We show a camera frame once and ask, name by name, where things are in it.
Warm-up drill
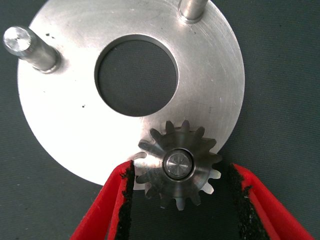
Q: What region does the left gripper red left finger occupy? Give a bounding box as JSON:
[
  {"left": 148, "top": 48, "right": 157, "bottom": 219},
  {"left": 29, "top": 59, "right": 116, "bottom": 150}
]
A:
[{"left": 70, "top": 160, "right": 137, "bottom": 240}]

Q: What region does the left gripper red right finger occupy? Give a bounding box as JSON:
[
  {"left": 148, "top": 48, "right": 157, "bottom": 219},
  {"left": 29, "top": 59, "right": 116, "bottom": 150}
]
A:
[{"left": 226, "top": 163, "right": 316, "bottom": 240}]

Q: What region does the small steel planetary gear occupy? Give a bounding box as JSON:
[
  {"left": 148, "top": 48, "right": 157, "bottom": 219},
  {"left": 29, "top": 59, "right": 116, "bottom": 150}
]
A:
[{"left": 133, "top": 119, "right": 223, "bottom": 212}]

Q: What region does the round metal carrier plate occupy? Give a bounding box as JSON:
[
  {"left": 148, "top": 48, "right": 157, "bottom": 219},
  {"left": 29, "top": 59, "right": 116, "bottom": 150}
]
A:
[{"left": 2, "top": 0, "right": 246, "bottom": 187}]

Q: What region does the dark grey table cloth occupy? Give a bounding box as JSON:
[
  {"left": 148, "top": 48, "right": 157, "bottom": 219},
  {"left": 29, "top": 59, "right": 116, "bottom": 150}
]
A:
[{"left": 0, "top": 0, "right": 320, "bottom": 240}]

